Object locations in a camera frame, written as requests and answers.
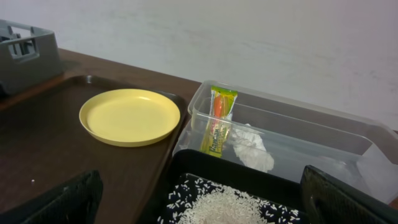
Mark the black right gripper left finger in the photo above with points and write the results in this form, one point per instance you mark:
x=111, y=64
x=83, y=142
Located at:
x=74, y=201

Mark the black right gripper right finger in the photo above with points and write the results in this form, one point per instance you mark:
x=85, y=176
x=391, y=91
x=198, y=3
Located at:
x=329, y=200

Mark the white tissue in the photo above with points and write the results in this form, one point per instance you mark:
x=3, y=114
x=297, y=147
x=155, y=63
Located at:
x=249, y=148

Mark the yellow round plate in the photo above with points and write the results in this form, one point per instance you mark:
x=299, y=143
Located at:
x=129, y=117

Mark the rice food waste pile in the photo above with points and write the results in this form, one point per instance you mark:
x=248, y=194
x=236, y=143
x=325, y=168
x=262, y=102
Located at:
x=196, y=200

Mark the yellow green snack wrapper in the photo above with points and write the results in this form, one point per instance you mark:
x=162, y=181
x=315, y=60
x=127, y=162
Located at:
x=218, y=126

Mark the black waste tray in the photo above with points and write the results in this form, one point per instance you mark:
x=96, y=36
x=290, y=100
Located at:
x=190, y=174

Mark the clear plastic waste bin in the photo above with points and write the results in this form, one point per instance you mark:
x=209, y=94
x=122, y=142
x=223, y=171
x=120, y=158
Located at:
x=358, y=151

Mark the grey dishwasher rack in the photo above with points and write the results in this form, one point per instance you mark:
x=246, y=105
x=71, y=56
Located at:
x=29, y=56

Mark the dark brown serving tray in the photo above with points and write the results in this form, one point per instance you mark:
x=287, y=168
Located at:
x=43, y=145

